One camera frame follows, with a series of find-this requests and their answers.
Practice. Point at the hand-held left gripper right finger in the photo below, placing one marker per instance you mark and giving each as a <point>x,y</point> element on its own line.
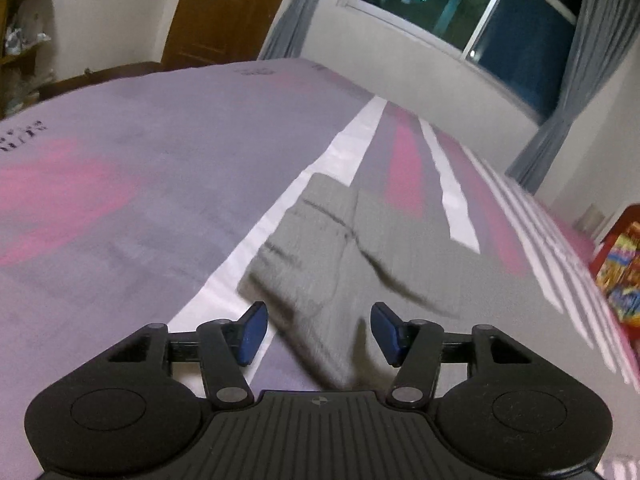
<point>385,336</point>

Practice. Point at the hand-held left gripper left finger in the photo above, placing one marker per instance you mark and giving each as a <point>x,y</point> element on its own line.
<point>252,336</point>

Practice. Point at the grey pants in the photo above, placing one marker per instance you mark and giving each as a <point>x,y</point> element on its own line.
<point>320,260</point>

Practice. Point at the striped purple pink bed sheet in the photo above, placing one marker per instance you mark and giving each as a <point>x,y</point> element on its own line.
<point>125,135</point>

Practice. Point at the colourful printed blanket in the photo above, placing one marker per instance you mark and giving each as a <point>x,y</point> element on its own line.
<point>622,270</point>

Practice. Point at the dark wooden bed footboard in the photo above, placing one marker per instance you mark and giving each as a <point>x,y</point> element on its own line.
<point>100,77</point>

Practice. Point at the grey curtain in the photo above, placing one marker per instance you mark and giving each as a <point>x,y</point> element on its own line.
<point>295,20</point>
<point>595,60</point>

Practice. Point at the sliding glass window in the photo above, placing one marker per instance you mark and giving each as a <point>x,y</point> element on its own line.
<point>520,45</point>

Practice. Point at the brown wooden door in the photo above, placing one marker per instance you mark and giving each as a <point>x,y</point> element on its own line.
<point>220,10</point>

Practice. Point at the white crumpled plastic bag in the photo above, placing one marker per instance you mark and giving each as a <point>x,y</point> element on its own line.
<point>22,32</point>

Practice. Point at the wooden cabinet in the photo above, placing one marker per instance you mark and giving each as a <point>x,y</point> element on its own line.
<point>10,5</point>

